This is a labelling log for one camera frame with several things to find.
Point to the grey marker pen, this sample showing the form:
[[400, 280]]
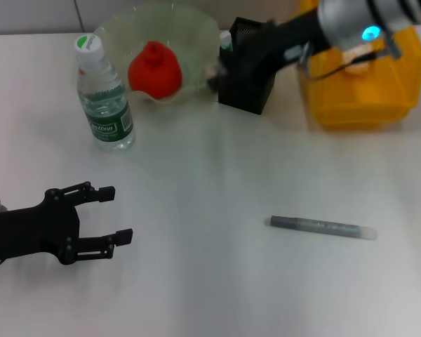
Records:
[[319, 226]]

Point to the green glass fruit plate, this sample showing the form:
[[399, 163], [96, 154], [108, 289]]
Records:
[[193, 45]]

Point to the yellow plastic bin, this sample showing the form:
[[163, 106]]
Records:
[[358, 102]]

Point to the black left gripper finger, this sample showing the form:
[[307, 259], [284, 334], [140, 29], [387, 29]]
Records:
[[123, 237], [103, 193]]

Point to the white paper ball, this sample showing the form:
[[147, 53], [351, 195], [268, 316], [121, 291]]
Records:
[[356, 68]]

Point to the red-orange fruit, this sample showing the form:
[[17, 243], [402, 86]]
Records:
[[154, 73]]

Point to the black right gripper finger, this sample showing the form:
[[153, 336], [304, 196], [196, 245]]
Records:
[[215, 86], [224, 66]]

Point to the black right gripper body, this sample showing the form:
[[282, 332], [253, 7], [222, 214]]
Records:
[[284, 42]]

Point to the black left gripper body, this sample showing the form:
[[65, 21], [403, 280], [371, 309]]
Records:
[[31, 224]]

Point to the black mesh pen holder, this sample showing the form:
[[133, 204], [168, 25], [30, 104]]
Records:
[[245, 94]]

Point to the clear green-label water bottle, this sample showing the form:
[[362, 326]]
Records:
[[103, 94]]

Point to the mint green pen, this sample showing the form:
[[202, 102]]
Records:
[[226, 39]]

